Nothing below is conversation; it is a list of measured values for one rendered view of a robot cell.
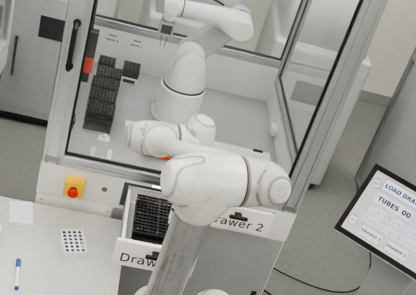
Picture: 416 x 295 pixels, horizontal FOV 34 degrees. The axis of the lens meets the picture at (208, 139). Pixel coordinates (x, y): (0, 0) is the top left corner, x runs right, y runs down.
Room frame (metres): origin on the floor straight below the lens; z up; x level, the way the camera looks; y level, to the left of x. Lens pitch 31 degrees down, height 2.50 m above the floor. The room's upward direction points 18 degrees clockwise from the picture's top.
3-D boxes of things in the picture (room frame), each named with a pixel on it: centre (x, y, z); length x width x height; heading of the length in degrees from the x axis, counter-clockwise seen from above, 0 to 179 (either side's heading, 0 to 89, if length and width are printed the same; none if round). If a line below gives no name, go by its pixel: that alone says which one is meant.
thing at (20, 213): (1.98, 0.59, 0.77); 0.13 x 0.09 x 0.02; 23
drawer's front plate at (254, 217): (2.23, -0.20, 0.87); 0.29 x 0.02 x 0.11; 100
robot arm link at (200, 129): (1.95, 0.04, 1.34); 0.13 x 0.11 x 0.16; 114
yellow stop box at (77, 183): (2.10, 0.43, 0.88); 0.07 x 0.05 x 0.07; 100
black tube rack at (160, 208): (2.05, 0.09, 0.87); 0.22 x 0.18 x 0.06; 10
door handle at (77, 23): (2.08, 0.53, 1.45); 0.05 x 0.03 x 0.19; 10
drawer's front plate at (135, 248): (1.86, 0.05, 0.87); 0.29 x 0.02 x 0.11; 100
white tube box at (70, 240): (1.90, 0.35, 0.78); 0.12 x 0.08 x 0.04; 27
